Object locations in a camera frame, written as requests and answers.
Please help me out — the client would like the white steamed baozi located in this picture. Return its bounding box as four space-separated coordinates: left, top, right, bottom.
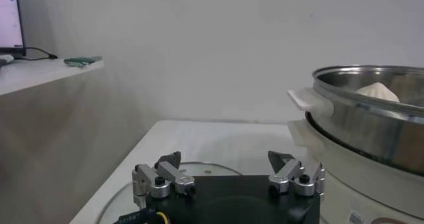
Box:
356 82 401 103

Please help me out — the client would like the white electric cooking pot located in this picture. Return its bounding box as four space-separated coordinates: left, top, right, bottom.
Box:
287 119 424 224

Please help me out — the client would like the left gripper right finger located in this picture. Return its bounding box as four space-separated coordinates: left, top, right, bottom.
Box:
267 150 326 198

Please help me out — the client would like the small grey desk item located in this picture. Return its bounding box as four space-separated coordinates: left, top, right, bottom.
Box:
0 54 15 68

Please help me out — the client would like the green handled metal scraper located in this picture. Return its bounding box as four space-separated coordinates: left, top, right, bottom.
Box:
63 56 103 68

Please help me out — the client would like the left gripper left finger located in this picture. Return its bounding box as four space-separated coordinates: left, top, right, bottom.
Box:
131 150 196 209

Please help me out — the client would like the black monitor cable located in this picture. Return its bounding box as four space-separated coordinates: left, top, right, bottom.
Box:
15 46 59 62

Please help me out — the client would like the white side table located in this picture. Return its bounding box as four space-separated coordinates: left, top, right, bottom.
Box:
0 58 105 97

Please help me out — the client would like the round glass pot lid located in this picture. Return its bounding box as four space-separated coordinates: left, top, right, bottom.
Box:
95 161 244 224

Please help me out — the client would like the black framed monitor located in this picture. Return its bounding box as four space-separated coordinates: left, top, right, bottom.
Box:
0 0 27 58

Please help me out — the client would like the perforated steel steamer basket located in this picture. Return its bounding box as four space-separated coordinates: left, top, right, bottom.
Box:
287 65 424 176

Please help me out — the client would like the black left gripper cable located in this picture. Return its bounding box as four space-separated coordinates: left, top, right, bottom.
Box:
114 207 168 224

